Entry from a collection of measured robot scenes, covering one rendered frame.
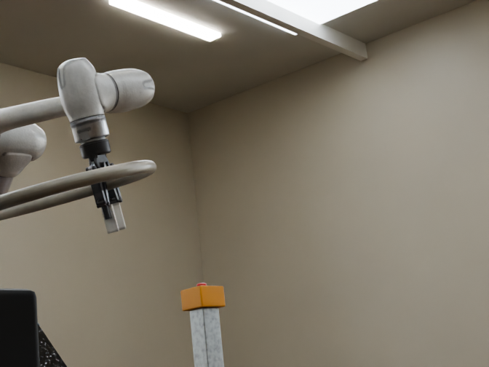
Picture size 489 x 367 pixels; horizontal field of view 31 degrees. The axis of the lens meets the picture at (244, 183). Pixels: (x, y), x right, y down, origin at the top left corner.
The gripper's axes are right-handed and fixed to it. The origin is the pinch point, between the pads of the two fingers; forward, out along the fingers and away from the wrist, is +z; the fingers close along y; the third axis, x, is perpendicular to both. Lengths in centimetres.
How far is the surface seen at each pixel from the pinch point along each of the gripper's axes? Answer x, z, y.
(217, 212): -178, 38, -734
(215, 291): -12, 38, -109
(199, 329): -20, 50, -103
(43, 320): -302, 83, -519
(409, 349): 2, 196, -598
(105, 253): -265, 44, -608
